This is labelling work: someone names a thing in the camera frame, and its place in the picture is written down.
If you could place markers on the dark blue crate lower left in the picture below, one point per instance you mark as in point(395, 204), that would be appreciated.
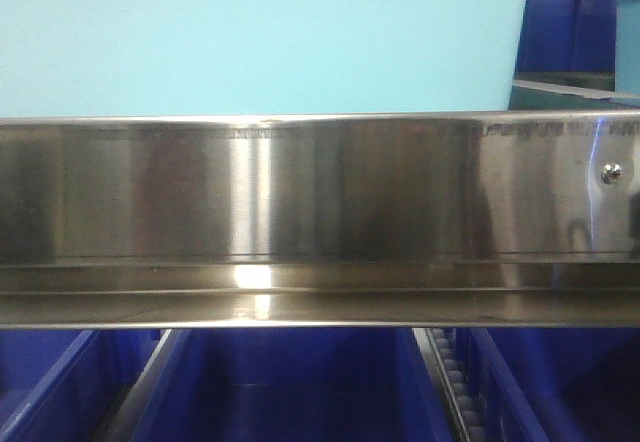
point(59, 385)

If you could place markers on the dark blue crate upper right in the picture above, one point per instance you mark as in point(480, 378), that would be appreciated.
point(578, 54)

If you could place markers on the dark blue crate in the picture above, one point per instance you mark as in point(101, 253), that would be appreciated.
point(59, 385)
point(578, 54)
point(558, 384)
point(294, 384)

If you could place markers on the dark blue crate lower middle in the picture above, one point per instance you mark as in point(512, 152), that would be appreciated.
point(294, 384)

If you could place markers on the silver rail screw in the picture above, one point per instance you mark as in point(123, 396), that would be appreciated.
point(611, 173)

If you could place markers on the stainless steel shelf front rail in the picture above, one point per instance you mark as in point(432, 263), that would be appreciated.
point(410, 219)

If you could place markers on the roller track lower right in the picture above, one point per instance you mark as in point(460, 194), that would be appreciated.
point(446, 374)

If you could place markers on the dark blue crate lower right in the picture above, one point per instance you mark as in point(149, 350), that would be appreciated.
point(558, 384)

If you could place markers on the light blue plastic bin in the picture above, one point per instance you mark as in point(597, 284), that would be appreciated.
point(187, 57)

